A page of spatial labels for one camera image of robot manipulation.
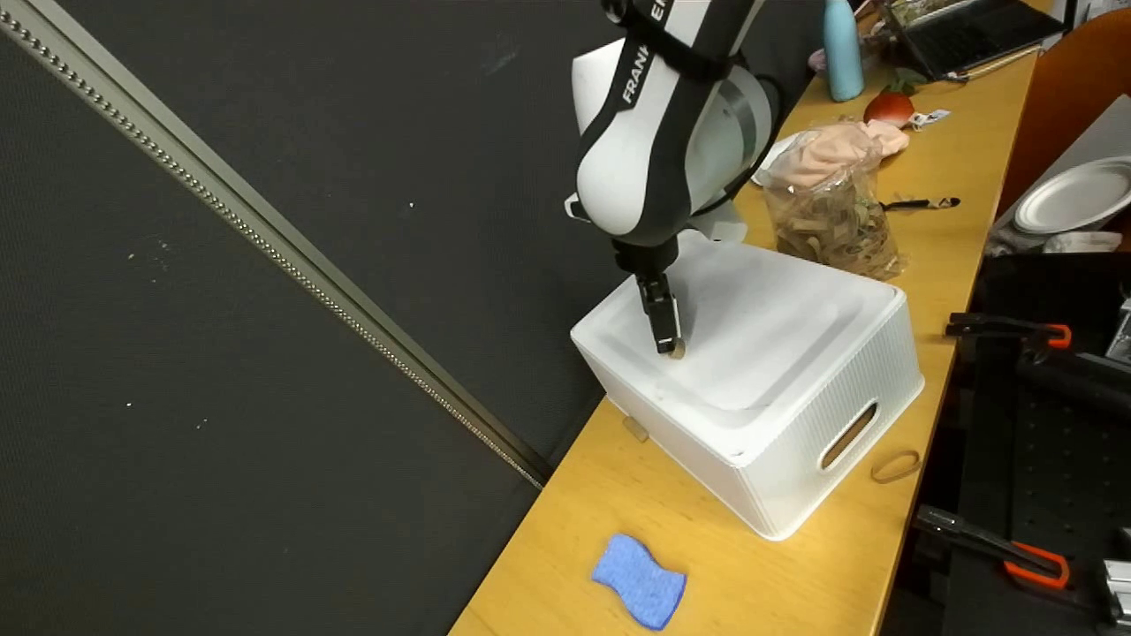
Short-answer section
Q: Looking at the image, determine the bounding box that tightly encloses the white flat lid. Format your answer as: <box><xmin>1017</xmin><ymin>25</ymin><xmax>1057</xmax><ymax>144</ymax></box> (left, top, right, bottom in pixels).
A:
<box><xmin>1037</xmin><ymin>228</ymin><xmax>1123</xmax><ymax>259</ymax></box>

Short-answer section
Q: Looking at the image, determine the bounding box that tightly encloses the black orange bar clamp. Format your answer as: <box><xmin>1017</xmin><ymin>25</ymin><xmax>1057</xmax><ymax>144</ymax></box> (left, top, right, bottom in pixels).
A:
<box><xmin>914</xmin><ymin>506</ymin><xmax>1073</xmax><ymax>593</ymax></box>
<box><xmin>942</xmin><ymin>308</ymin><xmax>1077</xmax><ymax>355</ymax></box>

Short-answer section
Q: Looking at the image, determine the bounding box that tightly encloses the grey metal rail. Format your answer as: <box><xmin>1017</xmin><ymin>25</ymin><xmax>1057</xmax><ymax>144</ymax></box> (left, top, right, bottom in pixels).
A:
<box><xmin>0</xmin><ymin>0</ymin><xmax>551</xmax><ymax>493</ymax></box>

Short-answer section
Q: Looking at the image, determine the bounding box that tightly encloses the clear bag of snacks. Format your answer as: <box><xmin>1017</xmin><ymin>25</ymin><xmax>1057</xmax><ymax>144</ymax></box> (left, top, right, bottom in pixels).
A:
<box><xmin>751</xmin><ymin>121</ymin><xmax>905</xmax><ymax>282</ymax></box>

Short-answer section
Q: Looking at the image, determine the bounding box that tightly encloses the black spoon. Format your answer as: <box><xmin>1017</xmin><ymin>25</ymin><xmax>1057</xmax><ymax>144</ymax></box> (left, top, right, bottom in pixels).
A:
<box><xmin>876</xmin><ymin>196</ymin><xmax>964</xmax><ymax>217</ymax></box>

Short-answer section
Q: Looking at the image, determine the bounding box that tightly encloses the black perforated table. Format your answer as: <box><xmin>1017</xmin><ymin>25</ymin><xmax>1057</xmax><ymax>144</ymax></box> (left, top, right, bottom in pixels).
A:
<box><xmin>881</xmin><ymin>251</ymin><xmax>1131</xmax><ymax>636</ymax></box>

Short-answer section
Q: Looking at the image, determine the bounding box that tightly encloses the white metal bracket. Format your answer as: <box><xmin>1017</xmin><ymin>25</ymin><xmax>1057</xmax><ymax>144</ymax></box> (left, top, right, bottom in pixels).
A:
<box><xmin>1099</xmin><ymin>559</ymin><xmax>1131</xmax><ymax>630</ymax></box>

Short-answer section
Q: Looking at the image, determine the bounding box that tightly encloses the white plastic storage bin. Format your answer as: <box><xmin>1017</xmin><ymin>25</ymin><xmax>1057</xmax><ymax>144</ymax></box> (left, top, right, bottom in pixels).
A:
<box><xmin>567</xmin><ymin>230</ymin><xmax>928</xmax><ymax>545</ymax></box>

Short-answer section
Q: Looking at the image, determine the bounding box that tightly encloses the pale pink cloth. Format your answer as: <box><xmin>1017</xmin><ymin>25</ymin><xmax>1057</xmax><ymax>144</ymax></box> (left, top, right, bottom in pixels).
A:
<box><xmin>779</xmin><ymin>117</ymin><xmax>912</xmax><ymax>193</ymax></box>

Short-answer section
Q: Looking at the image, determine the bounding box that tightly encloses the light blue bottle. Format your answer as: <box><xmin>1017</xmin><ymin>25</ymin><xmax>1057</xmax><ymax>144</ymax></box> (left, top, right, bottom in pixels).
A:
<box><xmin>819</xmin><ymin>0</ymin><xmax>864</xmax><ymax>108</ymax></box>

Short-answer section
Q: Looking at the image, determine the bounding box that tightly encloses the black laptop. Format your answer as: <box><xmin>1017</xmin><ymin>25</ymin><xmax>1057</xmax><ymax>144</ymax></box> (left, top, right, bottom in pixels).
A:
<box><xmin>887</xmin><ymin>0</ymin><xmax>1070</xmax><ymax>84</ymax></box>

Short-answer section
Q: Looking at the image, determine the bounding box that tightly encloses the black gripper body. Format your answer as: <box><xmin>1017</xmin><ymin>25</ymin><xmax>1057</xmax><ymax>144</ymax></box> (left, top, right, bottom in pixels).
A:
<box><xmin>612</xmin><ymin>235</ymin><xmax>683</xmax><ymax>288</ymax></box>

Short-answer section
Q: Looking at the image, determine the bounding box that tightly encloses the brown wooden board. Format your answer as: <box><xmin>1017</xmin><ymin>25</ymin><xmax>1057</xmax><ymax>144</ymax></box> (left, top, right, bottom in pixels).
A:
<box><xmin>996</xmin><ymin>5</ymin><xmax>1131</xmax><ymax>224</ymax></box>

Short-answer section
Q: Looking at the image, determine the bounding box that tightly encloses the white paper plate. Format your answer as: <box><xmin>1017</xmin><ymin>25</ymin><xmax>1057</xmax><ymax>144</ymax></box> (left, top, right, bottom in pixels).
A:
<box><xmin>1011</xmin><ymin>157</ymin><xmax>1131</xmax><ymax>242</ymax></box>

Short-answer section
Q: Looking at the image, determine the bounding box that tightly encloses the blue sponge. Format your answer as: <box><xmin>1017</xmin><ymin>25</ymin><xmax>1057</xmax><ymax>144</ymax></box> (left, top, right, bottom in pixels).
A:
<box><xmin>586</xmin><ymin>532</ymin><xmax>690</xmax><ymax>634</ymax></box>

